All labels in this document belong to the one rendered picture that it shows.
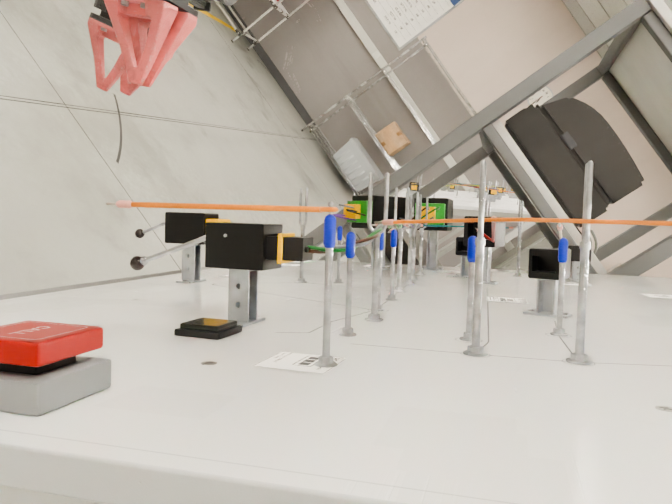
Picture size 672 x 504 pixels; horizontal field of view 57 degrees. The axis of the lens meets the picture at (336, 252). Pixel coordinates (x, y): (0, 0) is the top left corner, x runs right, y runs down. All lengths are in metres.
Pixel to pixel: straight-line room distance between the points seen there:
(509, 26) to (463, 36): 0.54
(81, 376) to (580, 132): 1.33
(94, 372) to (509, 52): 7.86
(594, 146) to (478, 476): 1.32
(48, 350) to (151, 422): 0.06
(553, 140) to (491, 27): 6.65
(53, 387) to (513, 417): 0.22
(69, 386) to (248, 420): 0.09
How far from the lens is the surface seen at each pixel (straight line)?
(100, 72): 0.83
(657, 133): 2.04
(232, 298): 0.56
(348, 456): 0.27
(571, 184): 1.52
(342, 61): 8.21
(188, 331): 0.51
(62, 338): 0.34
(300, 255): 0.53
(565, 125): 1.53
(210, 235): 0.56
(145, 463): 0.26
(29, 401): 0.33
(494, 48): 8.10
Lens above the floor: 1.34
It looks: 14 degrees down
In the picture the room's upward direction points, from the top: 55 degrees clockwise
